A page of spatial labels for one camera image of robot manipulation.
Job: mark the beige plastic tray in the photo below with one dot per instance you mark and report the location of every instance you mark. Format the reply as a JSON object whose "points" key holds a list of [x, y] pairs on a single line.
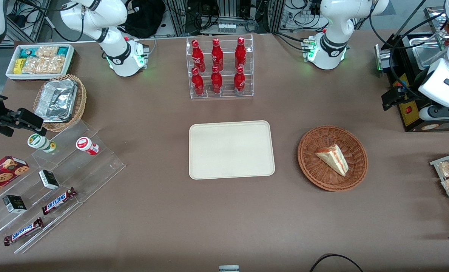
{"points": [[232, 151]]}

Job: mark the red cookie box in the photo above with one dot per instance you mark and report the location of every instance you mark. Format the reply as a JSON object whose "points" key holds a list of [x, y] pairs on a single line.
{"points": [[1, 173]]}

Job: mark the green lid white cup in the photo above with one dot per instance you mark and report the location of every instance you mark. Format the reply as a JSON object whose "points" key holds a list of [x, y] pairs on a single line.
{"points": [[39, 141]]}

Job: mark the black bag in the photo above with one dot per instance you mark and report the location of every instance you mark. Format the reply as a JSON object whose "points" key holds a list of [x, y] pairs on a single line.
{"points": [[145, 19]]}

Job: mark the yellow snack packet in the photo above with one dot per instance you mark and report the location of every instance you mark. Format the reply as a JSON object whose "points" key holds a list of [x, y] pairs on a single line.
{"points": [[18, 66]]}

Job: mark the small tan wicker basket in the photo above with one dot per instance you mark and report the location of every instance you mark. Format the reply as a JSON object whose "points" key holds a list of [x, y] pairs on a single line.
{"points": [[81, 102]]}

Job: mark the grey device edge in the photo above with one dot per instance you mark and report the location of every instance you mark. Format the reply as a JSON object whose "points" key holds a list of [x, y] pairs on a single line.
{"points": [[229, 268]]}

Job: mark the white snack bin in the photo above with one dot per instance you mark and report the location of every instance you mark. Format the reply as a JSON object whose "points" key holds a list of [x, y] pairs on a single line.
{"points": [[11, 75]]}

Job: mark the large brown wicker basket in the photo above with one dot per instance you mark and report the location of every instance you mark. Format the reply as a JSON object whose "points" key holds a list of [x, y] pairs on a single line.
{"points": [[315, 172]]}

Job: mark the clear cracker bag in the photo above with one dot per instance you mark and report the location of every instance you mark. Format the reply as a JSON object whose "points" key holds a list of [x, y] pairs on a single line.
{"points": [[47, 51], [43, 65]]}

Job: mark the red cola bottle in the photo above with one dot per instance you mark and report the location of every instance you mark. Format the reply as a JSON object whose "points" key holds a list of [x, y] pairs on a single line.
{"points": [[239, 82], [217, 54], [198, 56], [240, 53], [216, 82], [198, 84]]}

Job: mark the red lid white cup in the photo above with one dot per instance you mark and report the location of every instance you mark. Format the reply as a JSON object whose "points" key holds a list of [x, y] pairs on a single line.
{"points": [[85, 145]]}

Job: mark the small black box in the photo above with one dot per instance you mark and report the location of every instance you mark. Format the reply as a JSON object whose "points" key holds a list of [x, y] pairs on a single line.
{"points": [[49, 180], [14, 204]]}

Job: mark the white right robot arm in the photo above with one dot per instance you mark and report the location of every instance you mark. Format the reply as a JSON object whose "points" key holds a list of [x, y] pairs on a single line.
{"points": [[119, 53]]}

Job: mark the snickers bar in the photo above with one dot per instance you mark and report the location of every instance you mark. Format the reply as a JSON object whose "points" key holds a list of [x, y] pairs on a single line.
{"points": [[58, 201], [23, 231]]}

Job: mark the clear acrylic stepped shelf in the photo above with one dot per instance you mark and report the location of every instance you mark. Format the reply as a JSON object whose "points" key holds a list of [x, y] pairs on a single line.
{"points": [[96, 170]]}

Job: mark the triangular sandwich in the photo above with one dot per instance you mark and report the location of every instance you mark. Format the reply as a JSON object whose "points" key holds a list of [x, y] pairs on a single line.
{"points": [[334, 158]]}

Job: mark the clear acrylic bottle rack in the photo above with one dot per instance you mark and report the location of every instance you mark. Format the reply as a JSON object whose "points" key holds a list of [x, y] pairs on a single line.
{"points": [[228, 96]]}

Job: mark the white power strip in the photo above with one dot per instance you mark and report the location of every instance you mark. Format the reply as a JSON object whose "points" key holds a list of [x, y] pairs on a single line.
{"points": [[226, 28]]}

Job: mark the aluminium foil tray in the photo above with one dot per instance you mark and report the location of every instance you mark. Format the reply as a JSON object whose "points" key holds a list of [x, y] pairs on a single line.
{"points": [[56, 100]]}

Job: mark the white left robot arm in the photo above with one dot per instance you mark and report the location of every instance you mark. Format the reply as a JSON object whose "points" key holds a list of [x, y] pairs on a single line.
{"points": [[329, 46]]}

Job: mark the teal snack packet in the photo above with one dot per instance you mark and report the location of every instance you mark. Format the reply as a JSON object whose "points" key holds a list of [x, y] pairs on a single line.
{"points": [[28, 53], [62, 51]]}

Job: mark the black hot dog warmer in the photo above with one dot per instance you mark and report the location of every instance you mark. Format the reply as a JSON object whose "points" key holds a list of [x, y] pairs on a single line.
{"points": [[409, 117]]}

